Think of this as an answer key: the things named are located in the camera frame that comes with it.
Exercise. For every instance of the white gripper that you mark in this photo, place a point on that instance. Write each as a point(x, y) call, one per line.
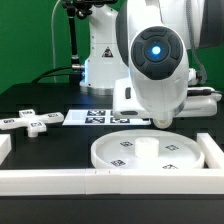
point(162, 104)

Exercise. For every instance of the white round table top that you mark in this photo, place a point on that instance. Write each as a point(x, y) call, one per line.
point(146, 150)

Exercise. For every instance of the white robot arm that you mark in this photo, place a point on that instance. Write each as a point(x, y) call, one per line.
point(139, 56)

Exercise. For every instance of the white U-shaped fence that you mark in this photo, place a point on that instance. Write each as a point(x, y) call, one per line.
point(104, 181)

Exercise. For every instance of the white marker sheet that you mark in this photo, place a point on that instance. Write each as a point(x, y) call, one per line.
point(102, 117)

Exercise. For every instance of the white cross-shaped table base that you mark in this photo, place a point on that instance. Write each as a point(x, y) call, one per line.
point(34, 123)

